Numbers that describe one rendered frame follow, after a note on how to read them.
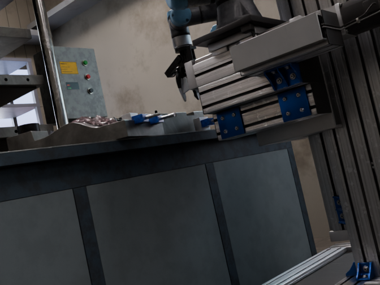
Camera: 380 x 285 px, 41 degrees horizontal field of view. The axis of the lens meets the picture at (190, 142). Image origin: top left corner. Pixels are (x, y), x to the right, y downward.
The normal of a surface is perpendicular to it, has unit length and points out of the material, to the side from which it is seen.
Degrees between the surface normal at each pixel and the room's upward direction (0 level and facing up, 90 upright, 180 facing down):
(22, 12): 90
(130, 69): 90
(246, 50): 90
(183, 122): 90
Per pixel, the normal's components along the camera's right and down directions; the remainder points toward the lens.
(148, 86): -0.64, 0.08
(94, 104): 0.73, -0.21
